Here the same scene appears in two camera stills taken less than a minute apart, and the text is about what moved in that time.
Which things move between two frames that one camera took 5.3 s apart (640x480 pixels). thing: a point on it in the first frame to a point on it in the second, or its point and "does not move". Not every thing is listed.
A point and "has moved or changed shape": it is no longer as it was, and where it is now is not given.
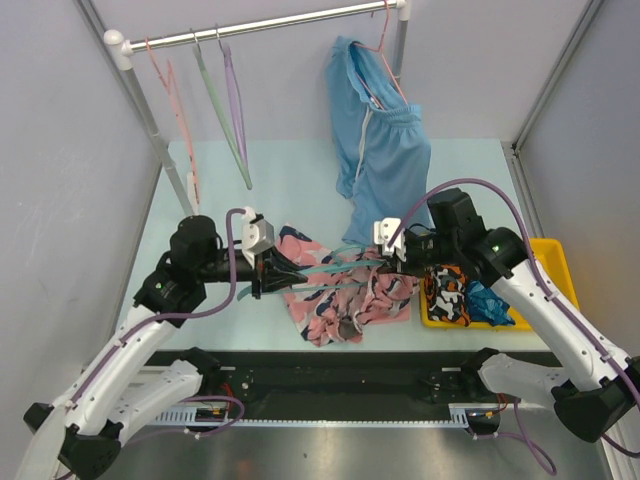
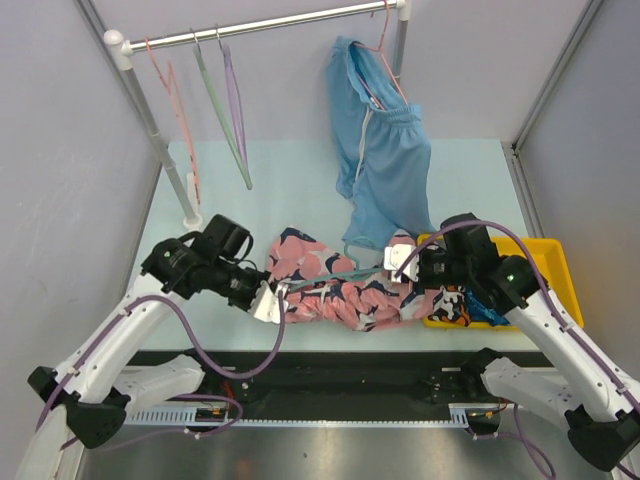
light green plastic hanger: (219, 112) does not move
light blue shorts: (384, 156) does not move
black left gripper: (275, 271) to (258, 276)
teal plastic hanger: (333, 266) to (359, 273)
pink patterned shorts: (346, 290) has moved or changed shape
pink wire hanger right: (380, 49) does not move
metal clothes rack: (121, 50) does not move
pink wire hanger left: (169, 76) does not move
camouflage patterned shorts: (447, 294) does not move
